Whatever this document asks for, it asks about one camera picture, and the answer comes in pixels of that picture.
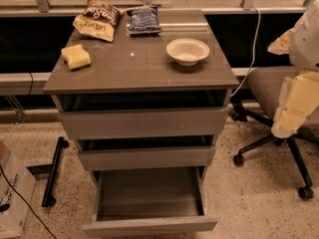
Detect white foam-padded gripper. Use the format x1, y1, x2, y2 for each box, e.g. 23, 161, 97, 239
271, 71, 319, 138

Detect grey bottom drawer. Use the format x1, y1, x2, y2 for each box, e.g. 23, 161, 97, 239
83, 167, 217, 237

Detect grey drawer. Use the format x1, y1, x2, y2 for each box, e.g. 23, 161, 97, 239
55, 90, 229, 140
83, 167, 217, 237
79, 135, 215, 170

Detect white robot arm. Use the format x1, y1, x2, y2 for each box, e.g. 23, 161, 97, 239
267, 0, 319, 138

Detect grey drawer cabinet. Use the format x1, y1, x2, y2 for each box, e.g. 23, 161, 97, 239
44, 10, 238, 177

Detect grey middle drawer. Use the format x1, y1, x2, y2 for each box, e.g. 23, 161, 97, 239
79, 135, 215, 170

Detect grey top drawer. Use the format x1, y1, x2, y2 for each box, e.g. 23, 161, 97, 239
55, 90, 229, 140

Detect grey office chair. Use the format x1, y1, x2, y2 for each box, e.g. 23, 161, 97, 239
230, 66, 319, 199

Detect white paper bowl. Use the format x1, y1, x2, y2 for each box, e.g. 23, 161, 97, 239
166, 38, 210, 67

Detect blue chip bag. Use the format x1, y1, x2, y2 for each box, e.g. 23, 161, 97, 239
127, 7, 161, 35

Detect brown chip bag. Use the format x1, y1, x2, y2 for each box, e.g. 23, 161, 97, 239
73, 0, 123, 42

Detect yellow sponge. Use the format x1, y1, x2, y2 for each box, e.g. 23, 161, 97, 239
61, 44, 91, 70

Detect black metal bar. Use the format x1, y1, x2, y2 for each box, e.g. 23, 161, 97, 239
42, 136, 69, 207

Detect white cardboard box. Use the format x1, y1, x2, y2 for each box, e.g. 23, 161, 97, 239
0, 141, 36, 239

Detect white cable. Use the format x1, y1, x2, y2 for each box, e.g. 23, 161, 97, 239
229, 6, 262, 99

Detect black cable on floor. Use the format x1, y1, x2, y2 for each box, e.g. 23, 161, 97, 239
0, 164, 58, 239

